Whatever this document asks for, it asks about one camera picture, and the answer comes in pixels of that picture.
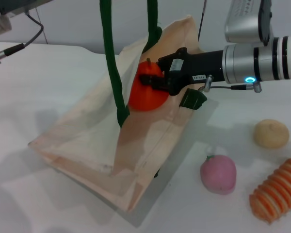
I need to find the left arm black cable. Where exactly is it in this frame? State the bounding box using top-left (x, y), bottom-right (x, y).
top-left (0, 13), bottom-right (44, 67)

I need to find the cream round toy bun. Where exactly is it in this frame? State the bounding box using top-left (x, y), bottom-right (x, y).
top-left (253, 118), bottom-right (290, 149)

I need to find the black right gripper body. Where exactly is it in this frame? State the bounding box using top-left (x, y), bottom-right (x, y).
top-left (163, 47), bottom-right (226, 96)

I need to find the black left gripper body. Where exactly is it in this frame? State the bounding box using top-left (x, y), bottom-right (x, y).
top-left (0, 0), bottom-right (54, 16)

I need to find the pink toy peach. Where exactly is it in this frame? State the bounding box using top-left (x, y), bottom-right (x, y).
top-left (199, 154), bottom-right (237, 195)

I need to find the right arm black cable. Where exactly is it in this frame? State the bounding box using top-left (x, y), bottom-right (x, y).
top-left (198, 74), bottom-right (263, 94)

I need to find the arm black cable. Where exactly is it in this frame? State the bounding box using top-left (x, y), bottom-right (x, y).
top-left (0, 13), bottom-right (44, 67)
top-left (198, 74), bottom-right (263, 94)

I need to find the cream handbag with green handles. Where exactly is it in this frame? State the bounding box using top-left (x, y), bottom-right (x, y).
top-left (28, 0), bottom-right (219, 215)

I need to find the orange striped toy bread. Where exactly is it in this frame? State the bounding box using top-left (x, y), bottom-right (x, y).
top-left (248, 157), bottom-right (291, 225)

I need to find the orange toy fruit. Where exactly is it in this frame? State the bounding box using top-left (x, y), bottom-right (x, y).
top-left (127, 57), bottom-right (170, 112)

